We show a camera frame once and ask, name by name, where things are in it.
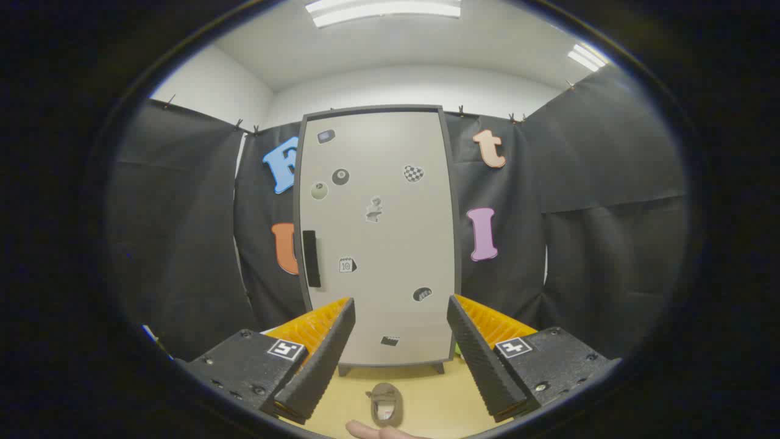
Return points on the grey shoe cabinet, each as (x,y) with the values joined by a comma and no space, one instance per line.
(372,109)

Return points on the brown fuzzy shoe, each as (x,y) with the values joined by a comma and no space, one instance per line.
(385,393)

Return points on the small ceiling light panel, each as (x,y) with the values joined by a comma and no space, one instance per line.
(586,57)

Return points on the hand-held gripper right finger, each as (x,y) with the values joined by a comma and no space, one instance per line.
(481,366)

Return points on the light grey shoe cabinet door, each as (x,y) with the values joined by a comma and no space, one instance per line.
(390,244)

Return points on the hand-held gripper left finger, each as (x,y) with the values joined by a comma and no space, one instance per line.
(323,360)

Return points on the white printed packet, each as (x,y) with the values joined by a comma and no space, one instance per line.
(151,336)

